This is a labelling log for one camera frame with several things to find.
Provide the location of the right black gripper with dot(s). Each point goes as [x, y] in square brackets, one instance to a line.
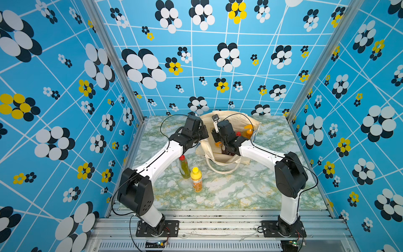
[214, 134]

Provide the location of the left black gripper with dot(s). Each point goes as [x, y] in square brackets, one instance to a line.
[202, 128]

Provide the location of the orange pump dish soap bottle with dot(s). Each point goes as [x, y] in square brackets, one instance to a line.
[248, 131]

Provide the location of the cream canvas shopping bag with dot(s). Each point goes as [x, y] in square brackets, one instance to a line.
[219, 158]

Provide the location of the green bottle red cap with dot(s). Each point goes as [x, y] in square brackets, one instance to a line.
[184, 168]

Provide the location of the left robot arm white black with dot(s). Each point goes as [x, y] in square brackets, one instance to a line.
[136, 185]

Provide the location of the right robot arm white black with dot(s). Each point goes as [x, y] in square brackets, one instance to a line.
[290, 174]

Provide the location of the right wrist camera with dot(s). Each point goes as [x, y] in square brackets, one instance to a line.
[216, 120]

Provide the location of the aluminium frame rail front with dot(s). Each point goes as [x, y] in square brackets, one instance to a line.
[223, 231]

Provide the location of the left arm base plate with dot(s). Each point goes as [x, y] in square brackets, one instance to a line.
[167, 228]

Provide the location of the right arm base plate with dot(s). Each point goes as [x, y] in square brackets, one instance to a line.
[280, 229]

